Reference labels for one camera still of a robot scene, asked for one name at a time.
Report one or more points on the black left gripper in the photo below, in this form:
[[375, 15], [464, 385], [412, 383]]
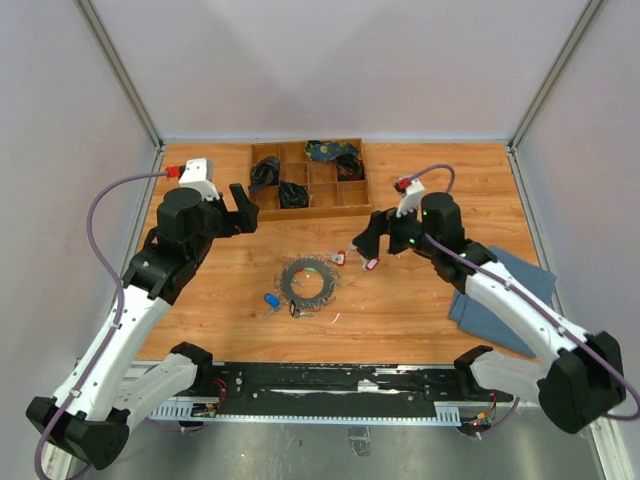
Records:
[[242, 221]]

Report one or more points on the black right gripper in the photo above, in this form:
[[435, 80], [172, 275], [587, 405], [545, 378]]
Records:
[[380, 223]]

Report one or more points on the key with blue tag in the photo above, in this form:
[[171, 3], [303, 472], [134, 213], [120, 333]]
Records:
[[273, 302]]

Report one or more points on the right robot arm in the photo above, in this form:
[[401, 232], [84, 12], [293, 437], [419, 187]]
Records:
[[576, 377]]

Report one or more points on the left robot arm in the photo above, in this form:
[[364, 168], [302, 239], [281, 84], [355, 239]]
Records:
[[92, 413]]

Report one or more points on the black rolled tie left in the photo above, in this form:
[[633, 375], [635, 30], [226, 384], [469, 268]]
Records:
[[264, 174]]

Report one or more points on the black rolled tie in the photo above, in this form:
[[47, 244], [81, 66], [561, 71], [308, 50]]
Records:
[[264, 174], [292, 195]]

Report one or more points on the black rolled tie middle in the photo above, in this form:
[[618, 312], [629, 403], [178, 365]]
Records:
[[292, 195]]

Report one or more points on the wooden compartment tray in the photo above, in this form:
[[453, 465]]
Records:
[[328, 195]]

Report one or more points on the blue yellow patterned cloth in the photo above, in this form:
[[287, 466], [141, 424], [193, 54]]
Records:
[[328, 151]]

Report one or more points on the blue folded cloth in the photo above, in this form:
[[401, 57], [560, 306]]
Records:
[[475, 319]]

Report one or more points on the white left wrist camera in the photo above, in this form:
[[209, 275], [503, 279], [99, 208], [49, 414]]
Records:
[[198, 175]]

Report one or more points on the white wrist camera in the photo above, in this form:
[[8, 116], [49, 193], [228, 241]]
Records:
[[411, 191], [198, 175]]

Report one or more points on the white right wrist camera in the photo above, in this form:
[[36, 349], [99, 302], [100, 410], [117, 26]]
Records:
[[411, 191]]

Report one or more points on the black head key on ring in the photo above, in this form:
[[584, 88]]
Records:
[[296, 312]]

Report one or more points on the black mounting rail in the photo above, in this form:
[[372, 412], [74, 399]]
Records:
[[307, 390]]

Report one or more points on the left aluminium frame post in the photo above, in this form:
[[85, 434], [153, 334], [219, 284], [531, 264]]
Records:
[[97, 28]]

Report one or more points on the aluminium frame post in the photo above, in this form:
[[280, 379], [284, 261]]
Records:
[[97, 28], [578, 33]]

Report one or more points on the right aluminium frame post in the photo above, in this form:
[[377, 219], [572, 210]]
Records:
[[578, 33]]

